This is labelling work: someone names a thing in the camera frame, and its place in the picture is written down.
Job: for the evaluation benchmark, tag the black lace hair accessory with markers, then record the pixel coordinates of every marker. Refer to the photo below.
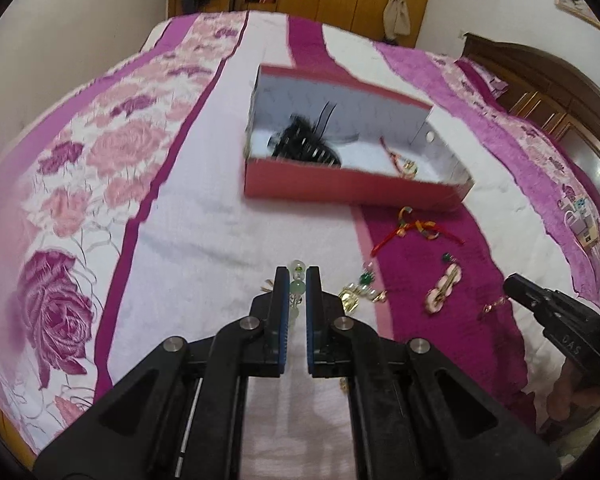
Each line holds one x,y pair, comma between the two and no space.
300,140

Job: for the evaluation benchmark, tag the dark wooden headboard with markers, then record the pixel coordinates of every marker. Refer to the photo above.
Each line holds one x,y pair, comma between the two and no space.
545,80

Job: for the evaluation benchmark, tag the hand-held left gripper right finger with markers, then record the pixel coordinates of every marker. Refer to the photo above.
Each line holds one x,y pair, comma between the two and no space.
311,325

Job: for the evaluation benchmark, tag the beige hanging bag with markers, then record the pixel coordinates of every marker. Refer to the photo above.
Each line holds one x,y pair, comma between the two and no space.
396,15

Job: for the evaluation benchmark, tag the purple floral pillow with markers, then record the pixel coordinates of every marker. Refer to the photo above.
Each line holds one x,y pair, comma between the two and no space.
485,77

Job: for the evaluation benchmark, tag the pink gold hair clip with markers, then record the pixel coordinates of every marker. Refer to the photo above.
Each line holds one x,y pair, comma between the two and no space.
442,290

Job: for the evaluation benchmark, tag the gold green pearl brooch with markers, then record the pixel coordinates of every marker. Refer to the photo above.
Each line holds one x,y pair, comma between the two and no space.
351,298

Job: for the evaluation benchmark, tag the purple pink floral bedspread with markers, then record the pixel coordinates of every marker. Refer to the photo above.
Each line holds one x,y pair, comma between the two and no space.
205,235

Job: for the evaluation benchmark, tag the wooden bed frame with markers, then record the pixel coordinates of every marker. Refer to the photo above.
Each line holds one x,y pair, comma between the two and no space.
5,430

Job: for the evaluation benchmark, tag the pale green jade bead pendant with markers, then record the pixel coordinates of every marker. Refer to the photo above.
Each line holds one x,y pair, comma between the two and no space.
297,287

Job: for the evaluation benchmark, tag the small gold earring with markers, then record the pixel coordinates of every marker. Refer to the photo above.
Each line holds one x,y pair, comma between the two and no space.
266,287

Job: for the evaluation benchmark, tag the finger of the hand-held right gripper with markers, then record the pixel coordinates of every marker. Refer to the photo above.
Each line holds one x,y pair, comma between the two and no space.
530,297

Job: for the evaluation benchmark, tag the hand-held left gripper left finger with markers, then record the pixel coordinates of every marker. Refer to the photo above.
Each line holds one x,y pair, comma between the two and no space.
280,325

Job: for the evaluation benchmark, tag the red cardboard box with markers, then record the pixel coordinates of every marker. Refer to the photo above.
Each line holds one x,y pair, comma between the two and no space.
340,185

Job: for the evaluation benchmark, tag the person's right hand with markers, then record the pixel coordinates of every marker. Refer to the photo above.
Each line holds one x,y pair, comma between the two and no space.
570,390

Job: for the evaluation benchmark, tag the small green bead earring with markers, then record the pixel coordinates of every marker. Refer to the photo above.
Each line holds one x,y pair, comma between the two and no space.
448,258

